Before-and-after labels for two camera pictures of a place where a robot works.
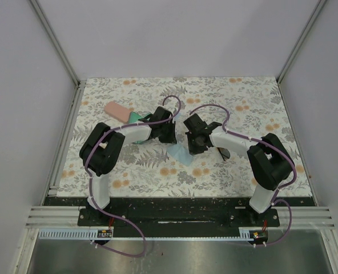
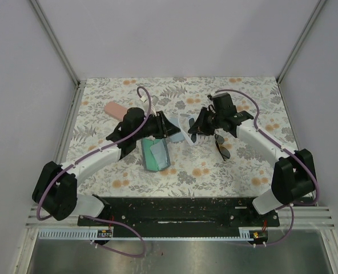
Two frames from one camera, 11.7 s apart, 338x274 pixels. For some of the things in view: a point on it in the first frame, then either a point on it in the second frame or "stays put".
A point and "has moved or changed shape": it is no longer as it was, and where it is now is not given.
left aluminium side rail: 53,189 stays put
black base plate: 173,217 stays put
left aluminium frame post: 56,42 stays put
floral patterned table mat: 245,108 stays put
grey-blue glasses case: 134,119 has moved or changed shape
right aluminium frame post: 313,17 stays put
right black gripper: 192,149 → 199,127
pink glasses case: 116,111 stays put
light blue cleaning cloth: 178,116 → 178,137
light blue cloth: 181,154 → 159,154
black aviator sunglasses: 224,152 stays put
